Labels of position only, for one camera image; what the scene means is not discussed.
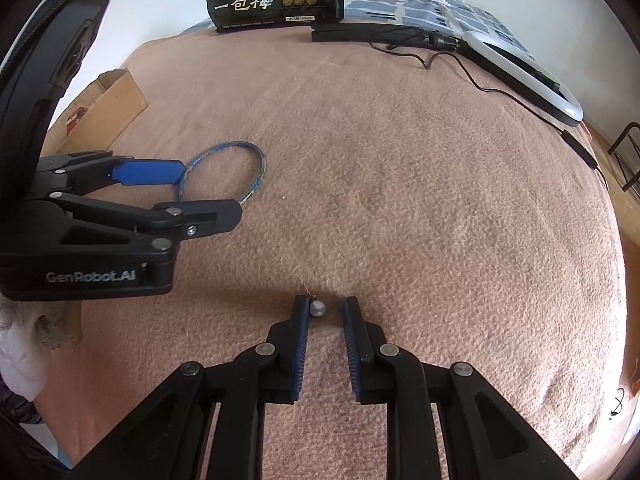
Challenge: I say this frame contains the pink blanket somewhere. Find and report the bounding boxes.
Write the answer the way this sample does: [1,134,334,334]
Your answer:
[40,25,628,480]

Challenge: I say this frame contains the thin blue bangle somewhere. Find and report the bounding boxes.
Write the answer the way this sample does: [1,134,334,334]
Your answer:
[176,141,267,207]

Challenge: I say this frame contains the blue checked bedsheet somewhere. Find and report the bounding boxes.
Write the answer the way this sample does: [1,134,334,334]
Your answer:
[180,0,538,61]

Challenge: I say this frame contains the cardboard box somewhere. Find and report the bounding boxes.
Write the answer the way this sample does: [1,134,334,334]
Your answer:
[47,69,149,157]

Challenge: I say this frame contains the thin dark cable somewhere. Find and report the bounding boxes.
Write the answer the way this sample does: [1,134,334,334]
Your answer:
[370,26,610,192]

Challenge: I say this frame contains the white ring light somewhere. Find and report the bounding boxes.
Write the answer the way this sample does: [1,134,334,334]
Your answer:
[460,30,585,126]

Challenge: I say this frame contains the purple patterned cloth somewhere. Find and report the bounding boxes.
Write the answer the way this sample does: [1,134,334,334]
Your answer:
[0,382,43,427]

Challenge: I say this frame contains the black metal chair frame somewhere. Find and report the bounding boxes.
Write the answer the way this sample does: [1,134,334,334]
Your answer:
[607,122,640,193]

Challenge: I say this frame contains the small grey pearl earring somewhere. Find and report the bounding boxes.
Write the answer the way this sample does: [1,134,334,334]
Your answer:
[304,284,327,318]

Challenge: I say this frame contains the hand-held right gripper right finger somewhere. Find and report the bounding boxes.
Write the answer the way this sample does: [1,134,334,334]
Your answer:
[342,296,581,480]

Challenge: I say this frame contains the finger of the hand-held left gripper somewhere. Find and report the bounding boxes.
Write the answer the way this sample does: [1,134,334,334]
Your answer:
[36,152,186,196]
[47,194,243,252]

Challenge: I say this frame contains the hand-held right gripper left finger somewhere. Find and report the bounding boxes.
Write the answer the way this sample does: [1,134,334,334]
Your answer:
[65,294,311,480]

